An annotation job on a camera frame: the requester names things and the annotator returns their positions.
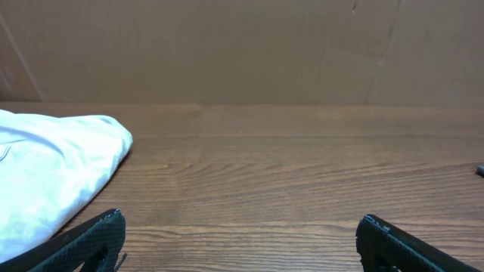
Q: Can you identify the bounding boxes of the folded beige shorts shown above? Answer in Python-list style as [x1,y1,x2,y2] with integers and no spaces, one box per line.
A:
[1,110,133,261]

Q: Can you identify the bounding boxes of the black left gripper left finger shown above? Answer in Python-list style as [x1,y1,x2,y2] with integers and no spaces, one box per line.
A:
[1,209,126,272]

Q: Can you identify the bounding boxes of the grey shorts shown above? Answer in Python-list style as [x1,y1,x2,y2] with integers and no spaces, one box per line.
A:
[476,165,484,177]

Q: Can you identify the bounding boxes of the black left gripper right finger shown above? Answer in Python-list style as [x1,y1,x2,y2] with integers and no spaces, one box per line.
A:
[355,214,479,272]

